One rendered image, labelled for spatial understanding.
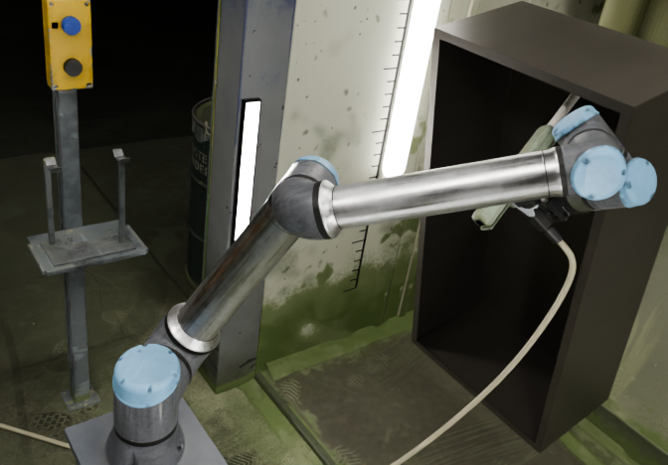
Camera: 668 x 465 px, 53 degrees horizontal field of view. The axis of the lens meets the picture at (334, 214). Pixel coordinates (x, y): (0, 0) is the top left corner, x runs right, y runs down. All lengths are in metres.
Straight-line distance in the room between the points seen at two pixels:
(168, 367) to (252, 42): 1.04
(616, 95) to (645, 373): 1.70
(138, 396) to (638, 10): 2.29
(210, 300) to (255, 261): 0.17
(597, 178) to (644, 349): 1.93
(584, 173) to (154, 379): 1.02
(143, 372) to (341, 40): 1.29
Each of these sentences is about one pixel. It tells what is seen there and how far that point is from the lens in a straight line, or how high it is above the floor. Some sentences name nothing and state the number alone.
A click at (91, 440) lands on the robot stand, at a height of 0.64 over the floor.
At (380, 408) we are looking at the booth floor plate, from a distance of 2.86.
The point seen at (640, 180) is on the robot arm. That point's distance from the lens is 1.38.
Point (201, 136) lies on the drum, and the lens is 3.06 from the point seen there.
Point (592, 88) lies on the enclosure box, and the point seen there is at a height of 1.63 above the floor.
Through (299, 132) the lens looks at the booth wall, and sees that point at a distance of 2.37.
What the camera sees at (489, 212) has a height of 1.34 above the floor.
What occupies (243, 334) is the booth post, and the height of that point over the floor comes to 0.28.
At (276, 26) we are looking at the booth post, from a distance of 2.18.
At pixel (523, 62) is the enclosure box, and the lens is 1.69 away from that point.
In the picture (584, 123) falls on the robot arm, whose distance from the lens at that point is 1.32.
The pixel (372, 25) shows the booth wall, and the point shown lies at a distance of 2.41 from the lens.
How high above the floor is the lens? 2.00
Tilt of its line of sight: 28 degrees down
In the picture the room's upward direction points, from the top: 9 degrees clockwise
